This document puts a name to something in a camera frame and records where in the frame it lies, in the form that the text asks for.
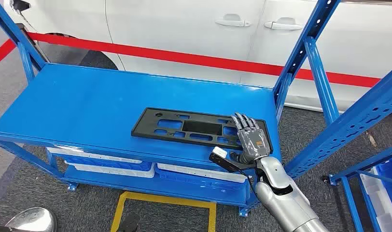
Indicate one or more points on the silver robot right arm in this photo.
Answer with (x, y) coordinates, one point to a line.
(279, 198)

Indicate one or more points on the blue wheeled shelf rack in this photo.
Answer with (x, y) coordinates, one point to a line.
(359, 167)

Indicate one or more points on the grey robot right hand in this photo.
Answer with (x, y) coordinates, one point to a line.
(252, 141)

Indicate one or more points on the black plastic plate bracket part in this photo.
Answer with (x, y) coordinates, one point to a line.
(144, 128)

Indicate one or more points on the chrome stanchion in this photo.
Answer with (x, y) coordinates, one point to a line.
(33, 219)

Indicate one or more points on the white car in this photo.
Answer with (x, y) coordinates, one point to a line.
(183, 32)

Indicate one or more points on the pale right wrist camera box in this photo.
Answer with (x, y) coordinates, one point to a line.
(220, 152)

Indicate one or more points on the blue metal shelf rack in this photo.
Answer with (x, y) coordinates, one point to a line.
(87, 102)

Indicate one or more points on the dark grey robot body part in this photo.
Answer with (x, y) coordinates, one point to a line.
(130, 224)

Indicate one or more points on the red barrier belt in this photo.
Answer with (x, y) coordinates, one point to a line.
(183, 58)

